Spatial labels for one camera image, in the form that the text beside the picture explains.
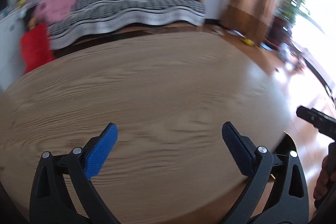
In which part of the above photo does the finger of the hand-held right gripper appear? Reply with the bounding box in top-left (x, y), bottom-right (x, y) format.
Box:
top-left (296, 106), bottom-right (336, 141)

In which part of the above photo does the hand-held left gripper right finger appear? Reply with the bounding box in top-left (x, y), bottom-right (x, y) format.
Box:
top-left (222, 121), bottom-right (310, 224)

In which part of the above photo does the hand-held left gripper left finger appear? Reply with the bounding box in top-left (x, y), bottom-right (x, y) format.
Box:
top-left (29, 123), bottom-right (121, 224)

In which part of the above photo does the black bin with yellow rim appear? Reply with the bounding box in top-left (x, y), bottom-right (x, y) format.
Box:
top-left (273, 131), bottom-right (297, 155)

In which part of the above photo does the person's right hand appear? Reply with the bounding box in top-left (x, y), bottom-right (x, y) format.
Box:
top-left (313, 155), bottom-right (332, 201)

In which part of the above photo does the white plastic bag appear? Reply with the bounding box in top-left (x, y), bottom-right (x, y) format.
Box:
top-left (278, 43), bottom-right (293, 63)

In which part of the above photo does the red plastic chair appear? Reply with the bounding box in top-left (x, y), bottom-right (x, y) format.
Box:
top-left (20, 23), bottom-right (57, 75)

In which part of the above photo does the white cabinet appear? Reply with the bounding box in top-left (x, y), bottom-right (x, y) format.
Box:
top-left (0, 7), bottom-right (27, 93)

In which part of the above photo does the black-white striped sofa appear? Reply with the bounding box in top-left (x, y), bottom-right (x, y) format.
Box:
top-left (49, 0), bottom-right (206, 50)

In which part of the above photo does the pink blanket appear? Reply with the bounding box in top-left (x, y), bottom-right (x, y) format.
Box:
top-left (34, 0), bottom-right (78, 23)

